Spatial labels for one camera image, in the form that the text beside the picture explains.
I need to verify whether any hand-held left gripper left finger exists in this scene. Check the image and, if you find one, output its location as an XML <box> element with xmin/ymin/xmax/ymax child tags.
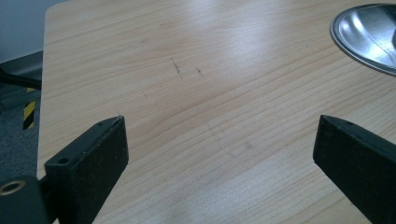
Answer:
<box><xmin>44</xmin><ymin>115</ymin><xmax>130</xmax><ymax>224</ymax></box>

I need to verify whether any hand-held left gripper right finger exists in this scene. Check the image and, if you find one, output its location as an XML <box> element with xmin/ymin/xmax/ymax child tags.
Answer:
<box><xmin>312</xmin><ymin>114</ymin><xmax>396</xmax><ymax>224</ymax></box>

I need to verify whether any yellow black striped tape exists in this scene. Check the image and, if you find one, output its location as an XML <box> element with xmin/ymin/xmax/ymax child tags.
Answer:
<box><xmin>22</xmin><ymin>87</ymin><xmax>37</xmax><ymax>131</ymax></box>

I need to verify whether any round metal plate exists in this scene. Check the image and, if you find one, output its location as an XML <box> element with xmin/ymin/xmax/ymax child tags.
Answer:
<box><xmin>330</xmin><ymin>3</ymin><xmax>396</xmax><ymax>77</ymax></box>

